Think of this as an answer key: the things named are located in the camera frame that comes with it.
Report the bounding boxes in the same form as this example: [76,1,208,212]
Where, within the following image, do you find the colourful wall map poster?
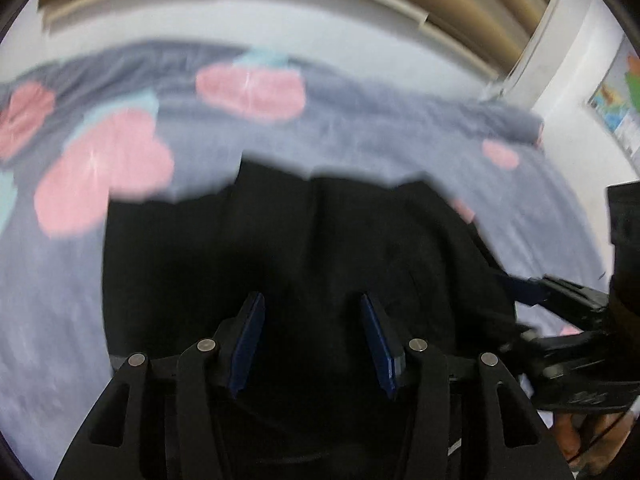
[588,38,639,169]

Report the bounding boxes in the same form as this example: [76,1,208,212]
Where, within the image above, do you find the grey floral fleece blanket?
[1,41,606,479]

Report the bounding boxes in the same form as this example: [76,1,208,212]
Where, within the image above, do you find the person's right hand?
[550,411,638,479]

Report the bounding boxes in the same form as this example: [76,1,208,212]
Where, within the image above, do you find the black garment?
[101,156,542,480]

